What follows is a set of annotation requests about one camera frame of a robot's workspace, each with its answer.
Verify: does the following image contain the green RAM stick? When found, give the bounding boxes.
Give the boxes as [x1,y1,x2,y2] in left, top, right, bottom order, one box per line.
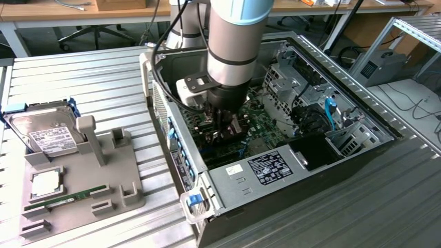
[24,184,108,210]

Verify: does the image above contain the grey plastic parts rack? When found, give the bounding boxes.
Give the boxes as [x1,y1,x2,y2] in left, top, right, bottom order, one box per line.
[19,115,148,241]

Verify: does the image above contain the brown cardboard box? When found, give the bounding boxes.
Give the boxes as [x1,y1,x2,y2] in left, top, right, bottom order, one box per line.
[95,0,149,11]

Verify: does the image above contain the grey power supply unit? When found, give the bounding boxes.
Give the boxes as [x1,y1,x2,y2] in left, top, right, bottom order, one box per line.
[206,144,308,210]

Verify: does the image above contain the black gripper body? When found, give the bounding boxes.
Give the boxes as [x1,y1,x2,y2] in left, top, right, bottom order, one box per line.
[206,80,252,114]

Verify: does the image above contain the perforated metal drive cage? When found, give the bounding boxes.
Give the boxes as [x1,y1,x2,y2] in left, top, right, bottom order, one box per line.
[262,63,304,125]

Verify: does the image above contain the green motherboard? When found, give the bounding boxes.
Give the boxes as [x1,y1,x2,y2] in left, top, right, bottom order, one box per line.
[177,85,298,168]

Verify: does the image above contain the silver hard disk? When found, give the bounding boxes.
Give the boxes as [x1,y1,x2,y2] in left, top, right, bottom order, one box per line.
[1,102,87,159]

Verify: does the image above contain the grey control cabinet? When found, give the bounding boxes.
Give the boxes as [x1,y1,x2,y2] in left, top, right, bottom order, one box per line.
[357,49,410,87]

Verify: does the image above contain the blue disk caddy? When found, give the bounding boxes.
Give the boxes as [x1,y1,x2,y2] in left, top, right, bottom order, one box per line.
[0,97,83,130]

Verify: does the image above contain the aluminium profile frame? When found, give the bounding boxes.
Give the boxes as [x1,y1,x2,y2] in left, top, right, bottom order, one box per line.
[348,15,441,86]

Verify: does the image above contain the wooden desk white legs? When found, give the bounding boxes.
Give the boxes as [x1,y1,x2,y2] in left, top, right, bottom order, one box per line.
[0,0,173,58]
[270,0,434,52]

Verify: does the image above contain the black Nvidia graphics card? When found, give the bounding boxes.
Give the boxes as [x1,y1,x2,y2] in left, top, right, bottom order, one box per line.
[197,121,249,146]

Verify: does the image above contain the silver disk bay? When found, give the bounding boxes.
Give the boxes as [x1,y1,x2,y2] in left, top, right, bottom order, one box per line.
[325,120,380,157]

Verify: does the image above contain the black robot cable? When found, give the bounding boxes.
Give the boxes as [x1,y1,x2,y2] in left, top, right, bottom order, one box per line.
[153,0,208,112]

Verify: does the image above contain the black drive wire bundle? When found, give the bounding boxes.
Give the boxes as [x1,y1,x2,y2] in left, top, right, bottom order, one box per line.
[289,103,332,136]

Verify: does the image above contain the black stand pole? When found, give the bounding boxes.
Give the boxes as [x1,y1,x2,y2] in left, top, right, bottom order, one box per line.
[324,0,366,52]

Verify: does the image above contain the long black expansion slot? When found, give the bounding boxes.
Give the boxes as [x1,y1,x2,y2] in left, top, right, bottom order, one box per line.
[202,149,238,161]
[205,156,242,168]

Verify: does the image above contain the blue flat wire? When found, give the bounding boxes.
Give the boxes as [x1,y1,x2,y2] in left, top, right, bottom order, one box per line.
[324,96,338,130]

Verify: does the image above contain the black coiled cable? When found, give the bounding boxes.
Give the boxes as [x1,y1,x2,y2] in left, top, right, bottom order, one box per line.
[337,46,361,64]

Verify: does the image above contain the silver CPU chip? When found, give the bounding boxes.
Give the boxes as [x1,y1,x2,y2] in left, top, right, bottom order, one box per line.
[29,172,60,199]

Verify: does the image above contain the thin black cable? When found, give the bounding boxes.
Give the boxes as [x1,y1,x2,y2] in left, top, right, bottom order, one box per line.
[377,85,441,122]

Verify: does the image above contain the silver chipset heatsink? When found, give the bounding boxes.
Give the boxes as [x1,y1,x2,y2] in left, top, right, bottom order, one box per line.
[248,138,272,153]

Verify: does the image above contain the grey hanging cable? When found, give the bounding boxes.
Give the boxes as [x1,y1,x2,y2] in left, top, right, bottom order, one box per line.
[137,0,163,49]

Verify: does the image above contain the open grey PC case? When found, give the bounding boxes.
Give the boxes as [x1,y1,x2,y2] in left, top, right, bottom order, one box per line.
[139,30,404,247]

